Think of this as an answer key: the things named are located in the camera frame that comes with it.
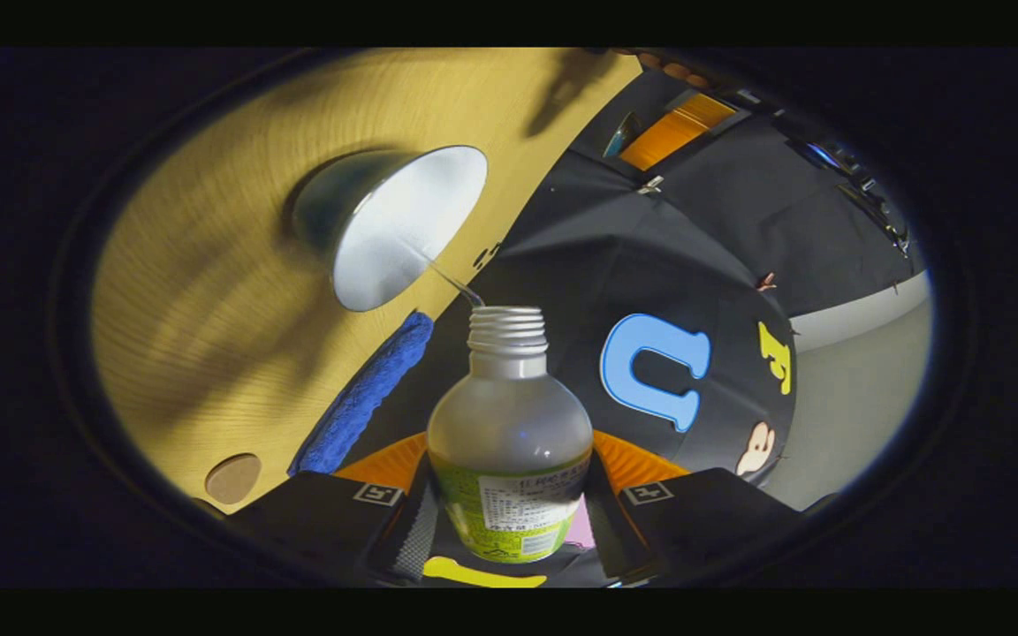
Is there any blue towel cloth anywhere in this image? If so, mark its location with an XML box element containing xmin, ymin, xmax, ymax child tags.
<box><xmin>288</xmin><ymin>310</ymin><xmax>436</xmax><ymax>477</ymax></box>

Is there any teal white teacup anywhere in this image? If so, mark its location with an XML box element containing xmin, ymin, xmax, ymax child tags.
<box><xmin>288</xmin><ymin>145</ymin><xmax>490</xmax><ymax>314</ymax></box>

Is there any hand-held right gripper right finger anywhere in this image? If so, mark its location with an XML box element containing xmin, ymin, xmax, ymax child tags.
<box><xmin>584</xmin><ymin>429</ymin><xmax>806</xmax><ymax>586</ymax></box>

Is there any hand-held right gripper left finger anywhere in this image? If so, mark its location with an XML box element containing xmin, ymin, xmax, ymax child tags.
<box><xmin>226</xmin><ymin>431</ymin><xmax>439</xmax><ymax>586</ymax></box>

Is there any black backdrop cloth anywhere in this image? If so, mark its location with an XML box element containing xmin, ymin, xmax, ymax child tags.
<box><xmin>341</xmin><ymin>66</ymin><xmax>930</xmax><ymax>588</ymax></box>

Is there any silver green water bottle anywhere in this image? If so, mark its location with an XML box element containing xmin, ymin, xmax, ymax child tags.
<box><xmin>427</xmin><ymin>306</ymin><xmax>595</xmax><ymax>564</ymax></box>

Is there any round brown coaster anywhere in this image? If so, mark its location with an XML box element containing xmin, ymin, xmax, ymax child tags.
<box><xmin>204</xmin><ymin>452</ymin><xmax>263</xmax><ymax>506</ymax></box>

